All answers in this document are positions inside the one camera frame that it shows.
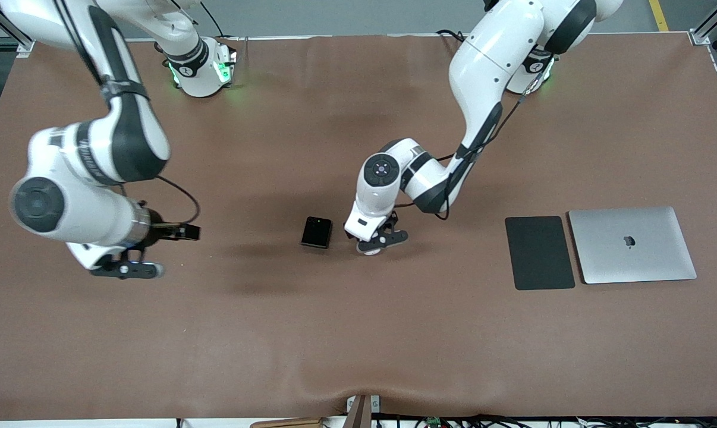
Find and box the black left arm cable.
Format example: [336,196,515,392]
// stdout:
[393,55,551,222]

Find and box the silver closed laptop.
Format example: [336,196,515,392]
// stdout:
[568,206,698,285]

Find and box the brown table cover mat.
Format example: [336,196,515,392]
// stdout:
[0,33,717,420]

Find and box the aluminium frame profile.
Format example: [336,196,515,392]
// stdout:
[0,0,36,58]
[690,0,717,51]

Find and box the black right base cable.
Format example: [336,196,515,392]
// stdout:
[200,0,228,40]

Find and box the black mouse pad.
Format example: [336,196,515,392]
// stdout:
[505,216,576,291]

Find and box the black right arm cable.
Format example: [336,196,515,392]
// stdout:
[54,0,202,225]

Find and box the black phone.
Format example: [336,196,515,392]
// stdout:
[301,216,334,250]

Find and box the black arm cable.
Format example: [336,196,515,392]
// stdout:
[54,0,202,225]
[393,55,551,222]

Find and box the brown wooden board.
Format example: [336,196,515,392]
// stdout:
[250,417,324,428]

